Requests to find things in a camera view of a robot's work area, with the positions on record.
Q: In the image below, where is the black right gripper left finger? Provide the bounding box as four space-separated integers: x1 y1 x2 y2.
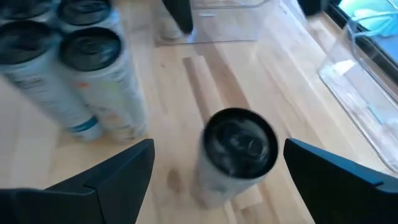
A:
0 138 155 224

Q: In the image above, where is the clear plastic bin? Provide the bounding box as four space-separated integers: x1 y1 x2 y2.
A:
154 0 280 47
317 12 398 174

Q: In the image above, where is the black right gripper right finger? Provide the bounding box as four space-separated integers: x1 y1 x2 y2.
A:
283 138 398 224

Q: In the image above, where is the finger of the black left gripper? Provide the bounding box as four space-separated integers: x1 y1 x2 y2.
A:
161 0 187 34
175 0 194 34

